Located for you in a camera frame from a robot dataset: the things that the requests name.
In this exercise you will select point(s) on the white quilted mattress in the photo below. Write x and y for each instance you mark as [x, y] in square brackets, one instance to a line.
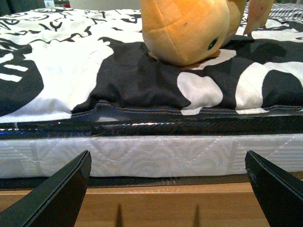
[150, 156]

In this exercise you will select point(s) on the striped grey pillow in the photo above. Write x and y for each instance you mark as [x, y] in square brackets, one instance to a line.
[287, 12]

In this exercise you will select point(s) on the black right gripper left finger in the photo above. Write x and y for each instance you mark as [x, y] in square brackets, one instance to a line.
[54, 203]

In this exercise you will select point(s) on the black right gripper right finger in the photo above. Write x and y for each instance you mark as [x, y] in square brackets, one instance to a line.
[279, 193]

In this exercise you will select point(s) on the orange yellow plush toy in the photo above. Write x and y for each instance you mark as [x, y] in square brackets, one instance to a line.
[185, 32]

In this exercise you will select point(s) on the wooden bed frame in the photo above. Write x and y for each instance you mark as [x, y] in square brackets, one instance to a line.
[208, 205]

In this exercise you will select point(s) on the black and white duvet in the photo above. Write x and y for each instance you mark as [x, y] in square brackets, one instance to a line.
[63, 63]

